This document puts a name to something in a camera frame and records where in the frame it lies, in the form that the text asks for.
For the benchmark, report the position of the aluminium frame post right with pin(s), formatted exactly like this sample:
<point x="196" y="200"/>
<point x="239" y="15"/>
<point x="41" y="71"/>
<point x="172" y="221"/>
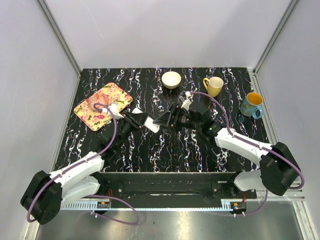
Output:
<point x="276" y="33"/>

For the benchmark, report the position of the yellow mug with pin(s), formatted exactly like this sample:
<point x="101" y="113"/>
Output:
<point x="213" y="85"/>

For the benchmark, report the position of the aluminium frame post left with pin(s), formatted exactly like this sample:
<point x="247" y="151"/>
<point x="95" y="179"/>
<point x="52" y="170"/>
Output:
<point x="59" y="36"/>

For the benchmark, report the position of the blue butterfly mug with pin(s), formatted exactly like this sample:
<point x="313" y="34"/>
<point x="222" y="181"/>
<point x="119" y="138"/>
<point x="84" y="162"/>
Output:
<point x="252" y="106"/>

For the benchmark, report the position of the white remote control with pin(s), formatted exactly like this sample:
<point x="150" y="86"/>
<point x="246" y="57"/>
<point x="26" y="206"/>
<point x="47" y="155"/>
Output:
<point x="149" y="121"/>

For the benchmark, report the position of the cream ceramic bowl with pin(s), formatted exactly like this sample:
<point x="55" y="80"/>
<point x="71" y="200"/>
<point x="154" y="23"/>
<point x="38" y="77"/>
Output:
<point x="171" y="79"/>

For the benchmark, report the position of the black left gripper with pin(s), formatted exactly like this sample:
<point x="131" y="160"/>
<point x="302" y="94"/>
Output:
<point x="134" y="119"/>

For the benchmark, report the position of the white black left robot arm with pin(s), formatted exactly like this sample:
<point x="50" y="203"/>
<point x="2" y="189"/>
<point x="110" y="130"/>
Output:
<point x="47" y="193"/>

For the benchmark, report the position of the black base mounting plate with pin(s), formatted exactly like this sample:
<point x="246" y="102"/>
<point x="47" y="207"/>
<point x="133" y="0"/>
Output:
<point x="172" y="190"/>

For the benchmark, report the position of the aluminium frame post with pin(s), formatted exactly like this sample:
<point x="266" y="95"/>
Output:
<point x="276" y="33"/>
<point x="59" y="36"/>

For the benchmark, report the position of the pink patterned glass bowl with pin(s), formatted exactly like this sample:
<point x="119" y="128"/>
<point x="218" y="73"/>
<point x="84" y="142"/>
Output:
<point x="97" y="97"/>

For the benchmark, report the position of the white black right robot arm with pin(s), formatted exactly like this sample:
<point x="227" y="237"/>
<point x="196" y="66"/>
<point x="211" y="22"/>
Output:
<point x="277" y="168"/>

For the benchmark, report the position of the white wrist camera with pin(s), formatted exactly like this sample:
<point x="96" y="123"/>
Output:
<point x="112" y="108"/>
<point x="185" y="100"/>

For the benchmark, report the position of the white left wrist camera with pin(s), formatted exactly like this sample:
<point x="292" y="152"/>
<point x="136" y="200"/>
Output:
<point x="112" y="108"/>

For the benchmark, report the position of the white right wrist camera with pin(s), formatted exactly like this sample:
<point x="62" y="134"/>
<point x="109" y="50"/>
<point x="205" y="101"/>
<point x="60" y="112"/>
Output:
<point x="185" y="100"/>

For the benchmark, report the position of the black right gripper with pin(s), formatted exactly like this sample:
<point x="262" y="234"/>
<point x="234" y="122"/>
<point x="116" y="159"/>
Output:
<point x="175" y="110"/>

